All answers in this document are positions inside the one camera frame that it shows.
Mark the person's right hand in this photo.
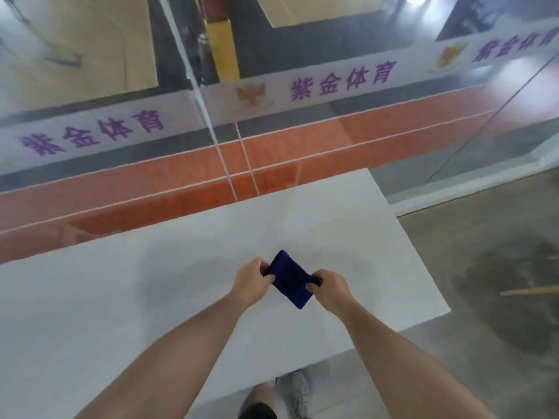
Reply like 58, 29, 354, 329
305, 269, 355, 318

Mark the person's left hand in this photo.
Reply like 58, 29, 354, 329
231, 258, 276, 308

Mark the dark blue cloth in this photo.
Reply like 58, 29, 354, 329
265, 250, 323, 310

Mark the person's right forearm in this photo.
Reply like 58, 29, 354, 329
328, 297, 496, 419

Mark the person's left forearm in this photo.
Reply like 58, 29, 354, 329
75, 290, 252, 419

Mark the grey sneaker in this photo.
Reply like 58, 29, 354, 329
277, 371, 312, 419

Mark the person's leg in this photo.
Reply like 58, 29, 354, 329
238, 383, 277, 419

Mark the white banner with purple print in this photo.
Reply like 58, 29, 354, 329
0, 22, 559, 176

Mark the wooden stick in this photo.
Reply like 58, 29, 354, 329
500, 285, 559, 297

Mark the glass partition wall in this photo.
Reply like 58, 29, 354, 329
0, 0, 559, 262

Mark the yellow padded post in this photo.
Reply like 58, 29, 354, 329
206, 18, 242, 83

